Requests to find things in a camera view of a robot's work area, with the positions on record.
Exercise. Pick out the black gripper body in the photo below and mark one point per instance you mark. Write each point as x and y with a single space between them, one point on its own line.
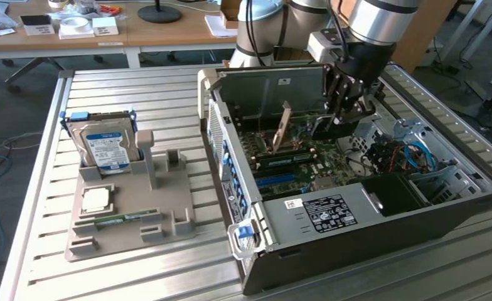
367 62

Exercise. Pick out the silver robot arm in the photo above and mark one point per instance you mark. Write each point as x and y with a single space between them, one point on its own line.
380 22

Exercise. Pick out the perforated metal drive cage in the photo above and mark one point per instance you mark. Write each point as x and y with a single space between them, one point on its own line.
371 131

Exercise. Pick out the wooden cabinet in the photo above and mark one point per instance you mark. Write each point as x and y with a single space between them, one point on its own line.
429 31

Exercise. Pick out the green motherboard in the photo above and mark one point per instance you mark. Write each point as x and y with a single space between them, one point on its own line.
325 163

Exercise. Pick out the CPU socket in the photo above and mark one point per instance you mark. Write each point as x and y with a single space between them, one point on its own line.
264 138

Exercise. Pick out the black labelled RAM stick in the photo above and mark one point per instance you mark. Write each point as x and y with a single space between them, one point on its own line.
283 160

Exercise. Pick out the metal disk bay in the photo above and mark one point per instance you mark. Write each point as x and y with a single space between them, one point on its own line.
443 185

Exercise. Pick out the white paper stack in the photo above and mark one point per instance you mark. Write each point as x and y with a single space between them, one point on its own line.
218 28

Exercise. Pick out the small cardboard box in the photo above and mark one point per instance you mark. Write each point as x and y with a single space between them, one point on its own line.
229 14

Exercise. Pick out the grey power supply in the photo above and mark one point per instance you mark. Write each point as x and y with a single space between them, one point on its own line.
279 219

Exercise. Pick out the wooden desk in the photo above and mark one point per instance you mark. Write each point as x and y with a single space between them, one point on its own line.
32 44
178 34

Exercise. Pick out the open black PC case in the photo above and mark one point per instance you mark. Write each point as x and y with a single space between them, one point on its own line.
355 251

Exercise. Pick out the blue case latch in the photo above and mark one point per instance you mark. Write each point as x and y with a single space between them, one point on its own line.
244 232

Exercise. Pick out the black lamp base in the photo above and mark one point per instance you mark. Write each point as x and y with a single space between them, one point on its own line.
160 15

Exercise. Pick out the hard disk in blue carrier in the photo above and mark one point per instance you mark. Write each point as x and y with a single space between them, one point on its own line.
104 147

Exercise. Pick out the small white box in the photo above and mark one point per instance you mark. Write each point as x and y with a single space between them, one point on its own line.
104 29

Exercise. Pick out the orange small parts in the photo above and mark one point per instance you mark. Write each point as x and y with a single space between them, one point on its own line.
110 10

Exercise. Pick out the grey parts rack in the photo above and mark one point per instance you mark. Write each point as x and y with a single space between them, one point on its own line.
132 200

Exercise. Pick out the flat white box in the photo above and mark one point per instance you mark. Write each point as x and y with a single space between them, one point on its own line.
76 36

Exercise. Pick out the white tape roll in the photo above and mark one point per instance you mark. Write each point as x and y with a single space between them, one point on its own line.
76 29

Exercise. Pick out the silver CPU chip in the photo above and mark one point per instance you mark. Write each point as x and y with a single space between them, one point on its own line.
94 200

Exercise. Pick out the green RAM stick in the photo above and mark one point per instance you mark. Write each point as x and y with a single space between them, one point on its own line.
112 220

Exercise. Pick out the beige tape roll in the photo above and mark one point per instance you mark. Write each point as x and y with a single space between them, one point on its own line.
53 3

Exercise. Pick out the white box with black top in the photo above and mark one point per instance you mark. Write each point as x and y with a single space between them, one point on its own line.
36 20

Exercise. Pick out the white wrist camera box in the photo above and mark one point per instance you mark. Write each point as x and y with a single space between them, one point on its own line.
321 47

